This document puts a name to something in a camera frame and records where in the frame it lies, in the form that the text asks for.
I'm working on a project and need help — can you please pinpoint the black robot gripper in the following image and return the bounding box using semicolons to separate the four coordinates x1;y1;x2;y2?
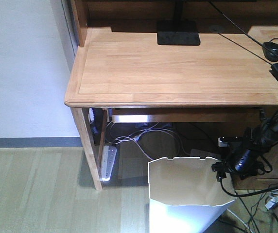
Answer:
211;145;263;181

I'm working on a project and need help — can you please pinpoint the white plastic trash bin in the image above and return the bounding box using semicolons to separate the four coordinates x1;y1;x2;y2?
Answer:
148;157;236;233

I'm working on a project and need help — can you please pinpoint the white power strip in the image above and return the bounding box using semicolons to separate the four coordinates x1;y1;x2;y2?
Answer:
100;145;117;182

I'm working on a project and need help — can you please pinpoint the black computer mouse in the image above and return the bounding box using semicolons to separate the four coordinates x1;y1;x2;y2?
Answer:
262;42;278;62

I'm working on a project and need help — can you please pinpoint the wooden desk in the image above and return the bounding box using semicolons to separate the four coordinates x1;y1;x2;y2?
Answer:
64;0;278;190

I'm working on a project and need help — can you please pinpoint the black monitor stand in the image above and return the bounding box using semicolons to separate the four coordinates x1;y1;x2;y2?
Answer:
156;0;201;46

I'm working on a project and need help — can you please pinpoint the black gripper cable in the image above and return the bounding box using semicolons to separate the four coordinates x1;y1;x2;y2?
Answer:
219;93;278;198

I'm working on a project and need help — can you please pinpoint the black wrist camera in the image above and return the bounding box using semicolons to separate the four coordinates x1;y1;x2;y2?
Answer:
218;136;242;148

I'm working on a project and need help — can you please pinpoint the white cable under desk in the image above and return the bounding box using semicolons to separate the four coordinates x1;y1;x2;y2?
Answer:
106;121;186;161

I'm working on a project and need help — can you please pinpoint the black cable on desk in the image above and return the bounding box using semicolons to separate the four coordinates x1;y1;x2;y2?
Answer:
208;0;278;68

